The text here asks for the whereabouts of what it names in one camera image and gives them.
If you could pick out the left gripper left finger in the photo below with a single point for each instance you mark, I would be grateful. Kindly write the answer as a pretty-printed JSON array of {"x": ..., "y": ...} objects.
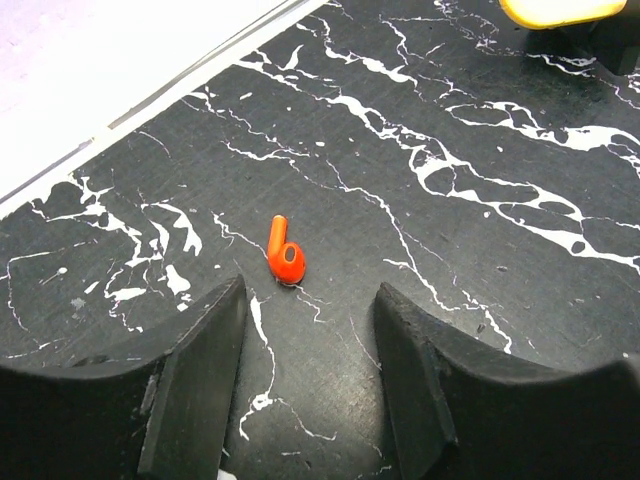
[{"x": 154, "y": 407}]

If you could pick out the red earbud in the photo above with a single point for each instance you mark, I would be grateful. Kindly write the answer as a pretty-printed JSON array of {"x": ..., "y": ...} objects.
[{"x": 286, "y": 260}]

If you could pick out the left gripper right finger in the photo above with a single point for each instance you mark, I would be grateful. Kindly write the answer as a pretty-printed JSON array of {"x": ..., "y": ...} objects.
[{"x": 461, "y": 409}]

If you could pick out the small whiteboard yellow frame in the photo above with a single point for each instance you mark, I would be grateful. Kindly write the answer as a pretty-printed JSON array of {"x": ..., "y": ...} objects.
[{"x": 547, "y": 14}]

